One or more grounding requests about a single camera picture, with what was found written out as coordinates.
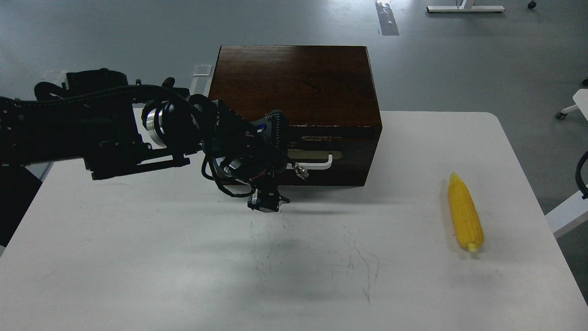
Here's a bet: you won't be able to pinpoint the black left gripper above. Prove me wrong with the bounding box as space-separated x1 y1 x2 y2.
200 100 309 212

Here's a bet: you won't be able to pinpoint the wooden drawer with white handle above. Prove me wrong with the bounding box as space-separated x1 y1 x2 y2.
288 126 382 172

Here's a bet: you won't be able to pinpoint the yellow corn cob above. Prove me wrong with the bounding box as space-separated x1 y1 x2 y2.
448 172 485 253

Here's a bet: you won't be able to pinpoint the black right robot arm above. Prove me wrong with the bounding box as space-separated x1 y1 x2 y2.
575 150 588 200

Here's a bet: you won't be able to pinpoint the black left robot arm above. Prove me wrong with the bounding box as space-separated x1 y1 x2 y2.
1 68 308 247

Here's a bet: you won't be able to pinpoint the dark wooden drawer cabinet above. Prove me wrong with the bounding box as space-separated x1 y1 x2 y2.
208 46 383 187

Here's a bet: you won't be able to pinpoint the white floor tape marks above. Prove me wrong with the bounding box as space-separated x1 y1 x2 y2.
189 64 214 96

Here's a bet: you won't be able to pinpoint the grey floor tape strip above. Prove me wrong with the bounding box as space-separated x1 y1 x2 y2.
374 0 400 36

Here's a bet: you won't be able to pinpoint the white desk leg base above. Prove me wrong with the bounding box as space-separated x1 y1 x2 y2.
426 0 505 13

